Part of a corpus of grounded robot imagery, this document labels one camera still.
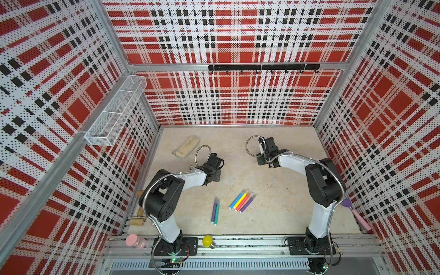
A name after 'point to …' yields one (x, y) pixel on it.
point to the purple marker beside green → (213, 209)
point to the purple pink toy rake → (347, 202)
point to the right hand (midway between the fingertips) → (264, 157)
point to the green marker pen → (217, 212)
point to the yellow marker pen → (240, 199)
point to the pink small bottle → (139, 243)
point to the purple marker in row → (252, 196)
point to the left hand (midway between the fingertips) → (214, 172)
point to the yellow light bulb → (207, 242)
